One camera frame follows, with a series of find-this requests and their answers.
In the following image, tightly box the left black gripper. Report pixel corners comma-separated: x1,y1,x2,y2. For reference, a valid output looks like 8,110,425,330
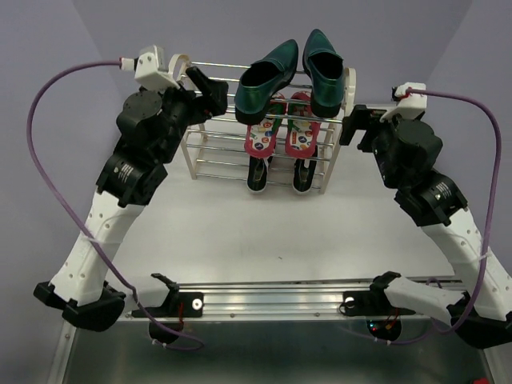
146,66,230,162

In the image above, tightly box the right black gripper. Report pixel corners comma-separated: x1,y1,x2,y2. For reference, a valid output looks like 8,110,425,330
341,103,413,189

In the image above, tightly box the green loafer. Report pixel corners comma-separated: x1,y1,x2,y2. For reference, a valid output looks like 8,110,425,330
302,29,344,118
234,39,298,126

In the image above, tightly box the pink kids sandal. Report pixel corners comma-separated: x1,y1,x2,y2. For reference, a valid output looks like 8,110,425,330
244,92,287,159
285,91,321,159

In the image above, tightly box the black sneaker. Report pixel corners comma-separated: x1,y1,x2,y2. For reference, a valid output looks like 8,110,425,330
246,156,273,194
292,158,317,194

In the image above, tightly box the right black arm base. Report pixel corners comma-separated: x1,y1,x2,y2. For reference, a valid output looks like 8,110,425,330
338,290,415,346

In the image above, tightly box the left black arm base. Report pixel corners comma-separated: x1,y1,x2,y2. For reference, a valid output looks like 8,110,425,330
139,273,204,350

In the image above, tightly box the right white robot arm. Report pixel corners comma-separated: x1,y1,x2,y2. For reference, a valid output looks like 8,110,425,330
339,105,511,350

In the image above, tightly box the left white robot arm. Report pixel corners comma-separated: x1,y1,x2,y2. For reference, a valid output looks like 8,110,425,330
34,66,229,332

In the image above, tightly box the cream and chrome shoe shelf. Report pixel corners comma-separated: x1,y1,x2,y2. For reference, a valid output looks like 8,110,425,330
181,67,357,194

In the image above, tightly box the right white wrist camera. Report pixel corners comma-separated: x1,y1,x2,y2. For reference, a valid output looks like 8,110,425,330
380,82,427,122

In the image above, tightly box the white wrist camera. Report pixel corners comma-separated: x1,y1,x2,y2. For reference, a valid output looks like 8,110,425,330
119,45,179,91
380,82,427,122

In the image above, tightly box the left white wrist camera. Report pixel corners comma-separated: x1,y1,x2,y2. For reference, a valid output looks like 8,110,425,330
119,45,179,91

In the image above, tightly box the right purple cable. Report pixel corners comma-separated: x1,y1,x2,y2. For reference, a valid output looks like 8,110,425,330
343,90,503,346

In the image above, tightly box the purple cable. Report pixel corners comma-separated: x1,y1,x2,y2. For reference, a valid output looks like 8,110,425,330
343,90,503,346
26,58,205,352

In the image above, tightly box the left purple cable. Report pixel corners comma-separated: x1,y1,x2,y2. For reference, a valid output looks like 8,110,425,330
26,58,205,352

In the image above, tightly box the aluminium mounting rail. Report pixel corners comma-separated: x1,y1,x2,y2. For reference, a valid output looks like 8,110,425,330
66,284,489,321

